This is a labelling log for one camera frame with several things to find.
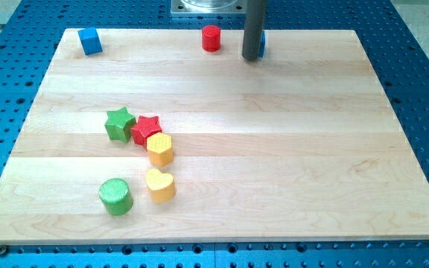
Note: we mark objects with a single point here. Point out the blue triangle block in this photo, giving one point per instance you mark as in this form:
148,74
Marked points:
262,44

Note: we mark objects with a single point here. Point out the yellow hexagon block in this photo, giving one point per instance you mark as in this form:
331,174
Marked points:
160,149

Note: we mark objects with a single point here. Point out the light wooden board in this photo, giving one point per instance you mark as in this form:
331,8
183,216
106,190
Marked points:
301,145

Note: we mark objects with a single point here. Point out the red star block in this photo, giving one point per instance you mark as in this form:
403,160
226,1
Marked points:
144,128

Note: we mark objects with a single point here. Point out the yellow heart block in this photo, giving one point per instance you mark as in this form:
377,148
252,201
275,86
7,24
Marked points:
161,185

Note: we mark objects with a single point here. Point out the green star block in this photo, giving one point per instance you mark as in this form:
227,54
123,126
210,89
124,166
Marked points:
118,124

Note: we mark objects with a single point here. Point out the red cylinder block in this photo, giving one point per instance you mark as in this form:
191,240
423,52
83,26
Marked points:
211,38

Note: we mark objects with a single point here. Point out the green cylinder block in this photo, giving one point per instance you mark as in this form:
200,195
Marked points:
116,197

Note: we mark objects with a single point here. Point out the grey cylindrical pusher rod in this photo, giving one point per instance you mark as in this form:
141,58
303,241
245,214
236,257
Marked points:
253,27

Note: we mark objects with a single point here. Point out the blue cube block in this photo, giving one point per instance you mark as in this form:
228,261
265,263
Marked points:
90,41

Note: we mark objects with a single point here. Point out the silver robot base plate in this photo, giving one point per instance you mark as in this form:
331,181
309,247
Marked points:
207,6

